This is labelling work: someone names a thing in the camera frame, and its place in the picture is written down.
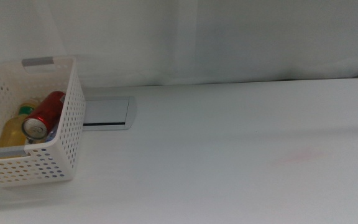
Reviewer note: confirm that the red soda can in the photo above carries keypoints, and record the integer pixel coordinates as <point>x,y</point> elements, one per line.
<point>47,112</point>

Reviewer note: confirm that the yellow tea bottle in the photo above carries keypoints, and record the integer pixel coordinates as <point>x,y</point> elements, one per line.
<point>11,133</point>

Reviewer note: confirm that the white backdrop curtain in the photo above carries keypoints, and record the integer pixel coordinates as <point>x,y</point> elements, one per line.
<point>228,37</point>

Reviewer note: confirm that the white perforated plastic basket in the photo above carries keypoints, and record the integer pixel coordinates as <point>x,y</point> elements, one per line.
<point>70,124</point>

